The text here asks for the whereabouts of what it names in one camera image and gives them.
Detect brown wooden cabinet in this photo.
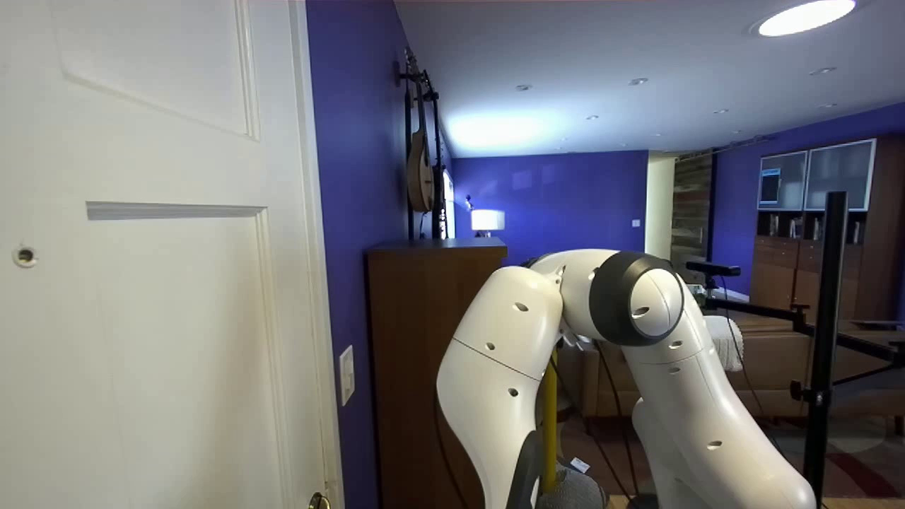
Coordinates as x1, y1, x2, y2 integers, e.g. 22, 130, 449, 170
364, 238, 513, 509

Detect white wall switch plate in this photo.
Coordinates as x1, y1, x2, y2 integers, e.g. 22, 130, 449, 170
337, 341, 360, 410

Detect glass front wall cabinets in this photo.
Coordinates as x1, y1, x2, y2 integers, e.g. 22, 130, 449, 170
755, 136, 879, 214

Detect black metal pole stand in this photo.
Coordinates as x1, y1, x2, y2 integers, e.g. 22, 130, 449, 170
691, 189, 905, 505

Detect round ceiling light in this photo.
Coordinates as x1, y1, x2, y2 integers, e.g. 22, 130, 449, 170
755, 0, 861, 38

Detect yellow pole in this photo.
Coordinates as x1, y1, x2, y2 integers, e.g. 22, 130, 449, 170
537, 362, 562, 493

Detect white panel door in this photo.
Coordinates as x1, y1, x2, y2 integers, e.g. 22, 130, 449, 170
0, 0, 320, 509

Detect glowing white table lamp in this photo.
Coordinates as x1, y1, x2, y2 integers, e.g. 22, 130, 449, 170
466, 205, 510, 238

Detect wooden wall shelf unit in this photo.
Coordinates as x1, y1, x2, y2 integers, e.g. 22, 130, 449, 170
749, 130, 905, 327

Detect black metal wall decoration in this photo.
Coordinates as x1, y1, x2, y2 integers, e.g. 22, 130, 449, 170
393, 47, 456, 247

